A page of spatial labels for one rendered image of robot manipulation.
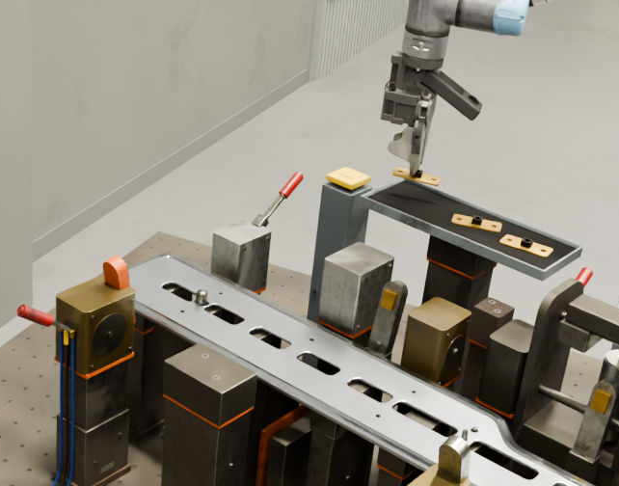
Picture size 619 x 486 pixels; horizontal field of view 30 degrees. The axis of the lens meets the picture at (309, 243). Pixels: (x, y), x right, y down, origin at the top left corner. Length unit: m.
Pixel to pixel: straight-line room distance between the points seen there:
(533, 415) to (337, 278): 0.38
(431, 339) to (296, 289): 0.87
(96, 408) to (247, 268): 0.38
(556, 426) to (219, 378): 0.53
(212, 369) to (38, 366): 0.67
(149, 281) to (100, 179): 2.47
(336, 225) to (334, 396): 0.46
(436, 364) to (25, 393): 0.83
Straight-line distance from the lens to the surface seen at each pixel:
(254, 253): 2.08
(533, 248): 1.94
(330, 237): 2.13
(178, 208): 4.65
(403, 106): 1.97
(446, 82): 1.97
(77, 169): 4.31
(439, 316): 1.85
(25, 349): 2.39
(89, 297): 1.85
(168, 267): 2.07
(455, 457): 1.53
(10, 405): 2.23
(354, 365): 1.83
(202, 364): 1.75
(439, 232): 1.94
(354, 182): 2.08
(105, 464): 2.01
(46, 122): 4.07
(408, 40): 1.94
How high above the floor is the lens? 1.97
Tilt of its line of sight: 26 degrees down
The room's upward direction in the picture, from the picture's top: 7 degrees clockwise
